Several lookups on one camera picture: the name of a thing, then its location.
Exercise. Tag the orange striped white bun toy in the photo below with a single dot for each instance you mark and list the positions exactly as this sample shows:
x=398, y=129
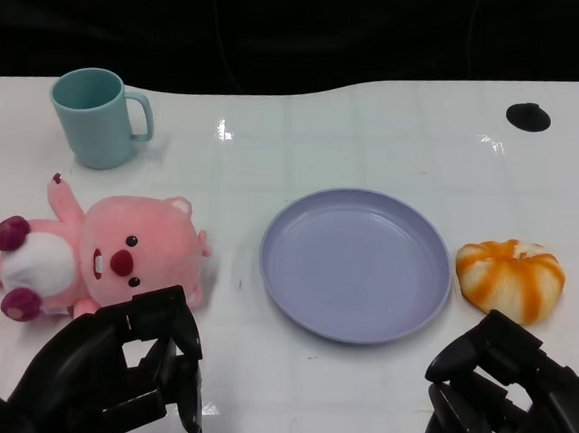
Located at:
x=510, y=284

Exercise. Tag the black round table grommet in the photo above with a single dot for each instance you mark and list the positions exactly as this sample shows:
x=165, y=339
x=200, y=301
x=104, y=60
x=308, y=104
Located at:
x=528, y=117

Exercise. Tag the pink plush beaver doll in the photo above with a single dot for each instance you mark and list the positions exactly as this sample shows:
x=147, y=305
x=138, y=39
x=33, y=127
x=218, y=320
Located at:
x=132, y=234

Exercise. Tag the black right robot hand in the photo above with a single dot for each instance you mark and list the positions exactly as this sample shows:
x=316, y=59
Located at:
x=550, y=412

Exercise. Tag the lavender plastic plate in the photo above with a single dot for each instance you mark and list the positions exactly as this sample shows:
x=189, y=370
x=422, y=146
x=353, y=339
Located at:
x=356, y=267

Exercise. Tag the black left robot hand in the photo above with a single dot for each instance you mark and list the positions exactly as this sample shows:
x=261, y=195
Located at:
x=88, y=356

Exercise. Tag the teal plastic mug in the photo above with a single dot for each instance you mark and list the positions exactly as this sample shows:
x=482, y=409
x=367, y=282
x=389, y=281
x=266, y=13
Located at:
x=98, y=131

